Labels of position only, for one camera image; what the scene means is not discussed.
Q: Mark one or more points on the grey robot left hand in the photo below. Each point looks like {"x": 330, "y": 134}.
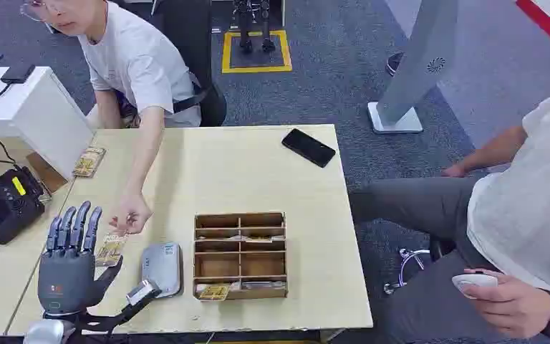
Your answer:
{"x": 64, "y": 280}

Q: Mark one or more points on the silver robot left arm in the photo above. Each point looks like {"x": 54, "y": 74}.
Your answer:
{"x": 47, "y": 332}

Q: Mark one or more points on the person's hand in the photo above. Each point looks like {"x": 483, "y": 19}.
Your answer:
{"x": 454, "y": 171}
{"x": 512, "y": 306}
{"x": 130, "y": 213}

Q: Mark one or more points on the black box with yellow label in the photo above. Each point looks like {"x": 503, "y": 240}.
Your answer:
{"x": 4, "y": 206}

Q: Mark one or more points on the silver card reader device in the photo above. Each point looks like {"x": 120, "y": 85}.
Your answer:
{"x": 162, "y": 268}

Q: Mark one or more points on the white cabinet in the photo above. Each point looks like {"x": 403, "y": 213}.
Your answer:
{"x": 33, "y": 114}

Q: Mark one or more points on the wooden compartment box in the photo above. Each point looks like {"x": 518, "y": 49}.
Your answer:
{"x": 240, "y": 266}

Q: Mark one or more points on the pale card stack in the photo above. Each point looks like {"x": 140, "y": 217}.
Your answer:
{"x": 256, "y": 239}
{"x": 263, "y": 285}

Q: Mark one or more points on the black power bank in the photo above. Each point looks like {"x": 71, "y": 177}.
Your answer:
{"x": 17, "y": 73}

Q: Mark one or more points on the person in white shirt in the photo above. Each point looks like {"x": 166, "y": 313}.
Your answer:
{"x": 137, "y": 61}

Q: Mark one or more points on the black office chair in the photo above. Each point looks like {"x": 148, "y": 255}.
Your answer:
{"x": 194, "y": 57}

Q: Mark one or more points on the eyeglasses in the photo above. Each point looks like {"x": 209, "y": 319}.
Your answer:
{"x": 38, "y": 9}

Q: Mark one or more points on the black smartphone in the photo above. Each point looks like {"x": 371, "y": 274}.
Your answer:
{"x": 308, "y": 147}

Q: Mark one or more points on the yellow floor tape square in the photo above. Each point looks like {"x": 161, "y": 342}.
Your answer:
{"x": 256, "y": 69}

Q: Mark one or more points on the black robot legs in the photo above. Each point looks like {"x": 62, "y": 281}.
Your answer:
{"x": 254, "y": 24}

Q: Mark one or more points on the chrome chair base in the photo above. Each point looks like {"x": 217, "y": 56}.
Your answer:
{"x": 408, "y": 266}

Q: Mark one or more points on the black shoe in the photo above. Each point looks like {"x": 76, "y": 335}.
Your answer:
{"x": 394, "y": 64}

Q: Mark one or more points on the white handheld remote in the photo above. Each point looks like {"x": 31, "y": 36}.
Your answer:
{"x": 474, "y": 281}

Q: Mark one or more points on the grey pillar stand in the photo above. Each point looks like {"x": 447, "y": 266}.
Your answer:
{"x": 417, "y": 66}

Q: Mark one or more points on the person in grey trousers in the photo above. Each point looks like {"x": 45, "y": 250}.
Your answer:
{"x": 517, "y": 213}

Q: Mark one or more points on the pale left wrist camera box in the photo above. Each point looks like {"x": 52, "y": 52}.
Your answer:
{"x": 141, "y": 291}

